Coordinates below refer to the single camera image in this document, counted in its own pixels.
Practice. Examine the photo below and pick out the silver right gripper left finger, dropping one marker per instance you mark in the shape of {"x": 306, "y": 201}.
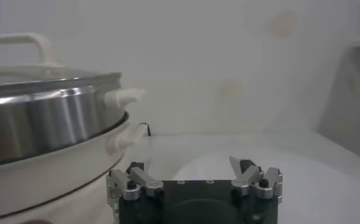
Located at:
{"x": 143, "y": 179}

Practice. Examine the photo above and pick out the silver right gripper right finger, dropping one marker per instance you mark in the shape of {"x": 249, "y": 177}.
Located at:
{"x": 250, "y": 178}

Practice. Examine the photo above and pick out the white electric steamer pot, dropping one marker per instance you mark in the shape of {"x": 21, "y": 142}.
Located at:
{"x": 46, "y": 182}

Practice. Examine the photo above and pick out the white round plate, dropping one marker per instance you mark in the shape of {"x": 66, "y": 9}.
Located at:
{"x": 210, "y": 167}

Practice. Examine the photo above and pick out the stainless steel steamer pot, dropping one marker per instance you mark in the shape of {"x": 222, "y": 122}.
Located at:
{"x": 46, "y": 121}

